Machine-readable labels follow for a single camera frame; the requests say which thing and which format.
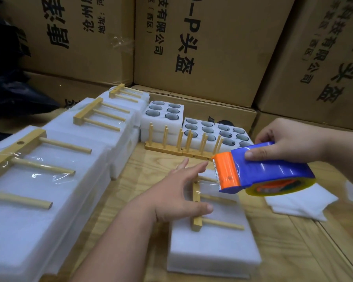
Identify person's left hand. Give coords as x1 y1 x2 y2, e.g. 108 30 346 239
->
142 158 215 224

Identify person's right hand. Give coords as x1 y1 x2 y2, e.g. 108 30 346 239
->
244 117 331 165

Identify wooden rack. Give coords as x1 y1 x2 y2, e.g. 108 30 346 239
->
73 97 131 132
109 83 144 104
0 127 93 210
191 180 246 232

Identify orange and blue tape dispenser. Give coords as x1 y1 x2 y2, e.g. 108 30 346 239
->
213 141 317 196

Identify row of wooden peg racks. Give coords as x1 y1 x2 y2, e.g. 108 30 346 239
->
145 123 224 161

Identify pile of white foam sheets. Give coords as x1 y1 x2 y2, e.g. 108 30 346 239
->
264 182 340 222

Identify stack of white foam trays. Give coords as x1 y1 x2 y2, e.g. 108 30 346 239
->
140 100 254 157

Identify person's left forearm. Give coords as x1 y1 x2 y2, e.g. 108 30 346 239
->
71 202 166 282

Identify stack of brown cardboard boxes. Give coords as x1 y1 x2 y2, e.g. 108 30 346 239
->
0 0 353 133

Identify black plastic bag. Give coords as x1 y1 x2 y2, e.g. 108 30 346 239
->
0 0 61 119

